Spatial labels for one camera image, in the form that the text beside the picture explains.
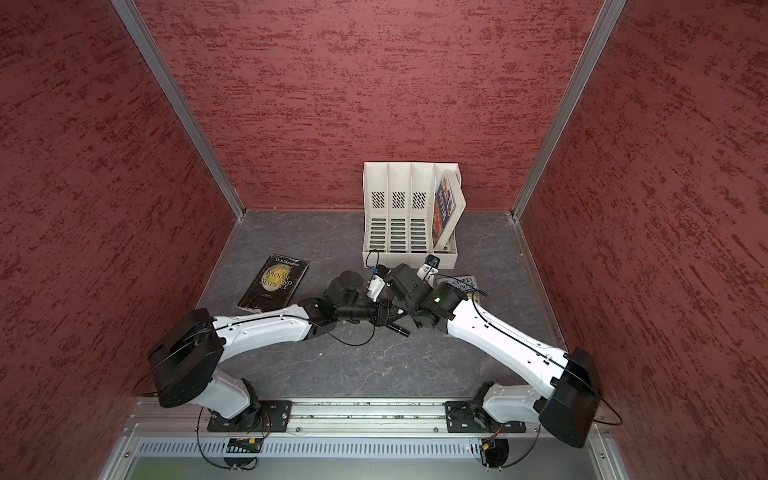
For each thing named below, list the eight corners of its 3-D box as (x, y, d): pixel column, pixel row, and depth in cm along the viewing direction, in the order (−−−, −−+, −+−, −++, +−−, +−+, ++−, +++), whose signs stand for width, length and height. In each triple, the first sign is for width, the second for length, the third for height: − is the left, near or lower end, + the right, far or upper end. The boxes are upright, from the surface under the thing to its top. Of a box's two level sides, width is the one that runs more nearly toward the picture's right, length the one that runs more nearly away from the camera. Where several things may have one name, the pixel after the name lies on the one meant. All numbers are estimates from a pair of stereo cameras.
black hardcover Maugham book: (239, 306, 96) (237, 303, 94) (273, 256, 109) (271, 252, 107) (280, 317, 93) (278, 314, 92) (309, 264, 107) (308, 261, 105)
